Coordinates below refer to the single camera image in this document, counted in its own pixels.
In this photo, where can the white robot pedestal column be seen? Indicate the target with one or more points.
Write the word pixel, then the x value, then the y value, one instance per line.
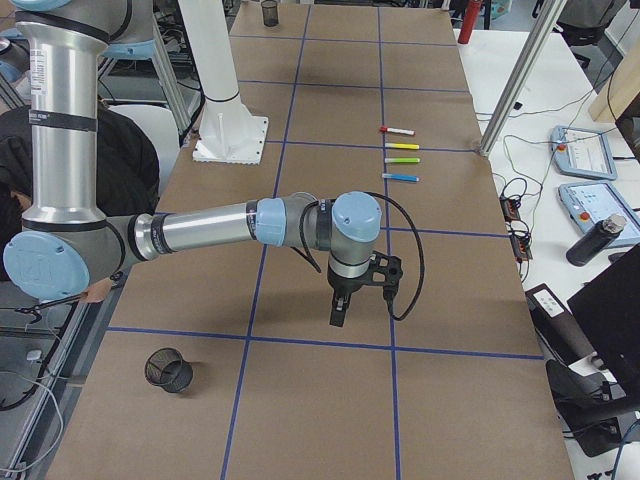
pixel 228 132

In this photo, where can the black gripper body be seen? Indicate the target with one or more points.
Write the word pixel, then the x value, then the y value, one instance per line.
pixel 344 286

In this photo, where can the blue teach pendant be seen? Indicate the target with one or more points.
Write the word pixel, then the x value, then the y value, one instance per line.
pixel 582 153
pixel 591 201

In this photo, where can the black water bottle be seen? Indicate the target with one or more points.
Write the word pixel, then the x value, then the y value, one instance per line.
pixel 602 234

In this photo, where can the far black mesh pencil cup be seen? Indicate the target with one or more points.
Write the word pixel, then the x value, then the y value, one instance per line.
pixel 270 14

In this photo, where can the small black electronics board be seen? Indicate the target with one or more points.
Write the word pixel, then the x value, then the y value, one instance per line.
pixel 510 209

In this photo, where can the near black mesh pencil cup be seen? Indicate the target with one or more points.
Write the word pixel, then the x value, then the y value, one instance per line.
pixel 167 369

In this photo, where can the black mesh pencil cup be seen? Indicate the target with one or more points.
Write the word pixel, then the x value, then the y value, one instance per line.
pixel 167 369
pixel 270 14

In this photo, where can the near blue teach pendant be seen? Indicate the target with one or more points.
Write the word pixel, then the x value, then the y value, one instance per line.
pixel 591 201

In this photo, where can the far blue teach pendant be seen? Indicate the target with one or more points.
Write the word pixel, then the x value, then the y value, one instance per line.
pixel 582 153

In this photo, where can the red water bottle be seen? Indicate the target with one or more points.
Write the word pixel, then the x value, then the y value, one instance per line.
pixel 469 20

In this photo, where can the yellow highlighter marker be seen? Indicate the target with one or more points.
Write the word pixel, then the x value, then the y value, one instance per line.
pixel 401 146

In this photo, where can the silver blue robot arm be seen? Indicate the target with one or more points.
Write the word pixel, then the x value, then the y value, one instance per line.
pixel 67 243

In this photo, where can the seated person in black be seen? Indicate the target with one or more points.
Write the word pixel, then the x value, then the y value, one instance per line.
pixel 59 171

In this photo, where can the blue marker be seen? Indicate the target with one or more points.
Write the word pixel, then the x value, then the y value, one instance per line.
pixel 400 177

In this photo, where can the aluminium frame post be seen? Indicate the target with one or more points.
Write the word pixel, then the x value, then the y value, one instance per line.
pixel 525 62

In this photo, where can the black monitor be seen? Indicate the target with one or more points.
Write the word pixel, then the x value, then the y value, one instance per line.
pixel 607 311

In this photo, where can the red capped white marker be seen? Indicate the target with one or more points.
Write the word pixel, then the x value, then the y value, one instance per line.
pixel 398 131

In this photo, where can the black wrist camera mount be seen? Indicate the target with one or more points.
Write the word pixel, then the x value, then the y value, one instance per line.
pixel 385 272

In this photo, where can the green highlighter marker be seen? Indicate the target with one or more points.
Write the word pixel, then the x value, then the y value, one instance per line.
pixel 402 160

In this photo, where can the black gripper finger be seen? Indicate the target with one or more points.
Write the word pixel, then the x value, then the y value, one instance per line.
pixel 342 307
pixel 336 311

